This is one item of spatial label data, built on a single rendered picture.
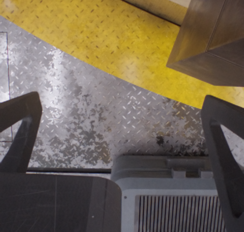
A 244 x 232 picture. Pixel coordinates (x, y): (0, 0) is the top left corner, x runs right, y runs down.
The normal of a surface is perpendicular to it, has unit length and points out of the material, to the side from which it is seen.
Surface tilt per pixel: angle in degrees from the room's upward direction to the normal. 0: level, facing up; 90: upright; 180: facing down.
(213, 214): 0
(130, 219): 0
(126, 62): 0
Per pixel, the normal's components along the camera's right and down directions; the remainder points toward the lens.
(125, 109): 0.00, 0.13
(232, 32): -0.94, -0.35
